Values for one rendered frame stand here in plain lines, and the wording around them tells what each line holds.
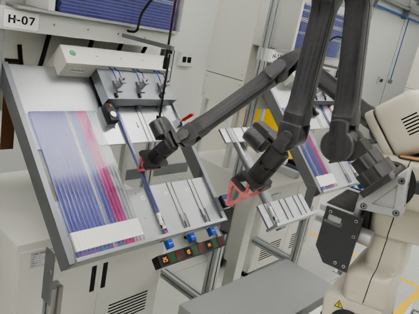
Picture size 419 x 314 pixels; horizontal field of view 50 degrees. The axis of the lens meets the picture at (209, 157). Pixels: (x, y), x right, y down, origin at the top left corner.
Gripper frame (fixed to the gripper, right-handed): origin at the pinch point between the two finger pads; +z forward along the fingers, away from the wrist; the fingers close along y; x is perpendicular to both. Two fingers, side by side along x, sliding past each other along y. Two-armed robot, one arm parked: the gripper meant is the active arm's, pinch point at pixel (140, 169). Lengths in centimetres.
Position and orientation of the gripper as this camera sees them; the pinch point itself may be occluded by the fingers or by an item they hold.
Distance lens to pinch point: 165.8
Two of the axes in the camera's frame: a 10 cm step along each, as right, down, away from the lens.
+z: -6.3, 4.6, 6.2
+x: 3.8, 8.8, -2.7
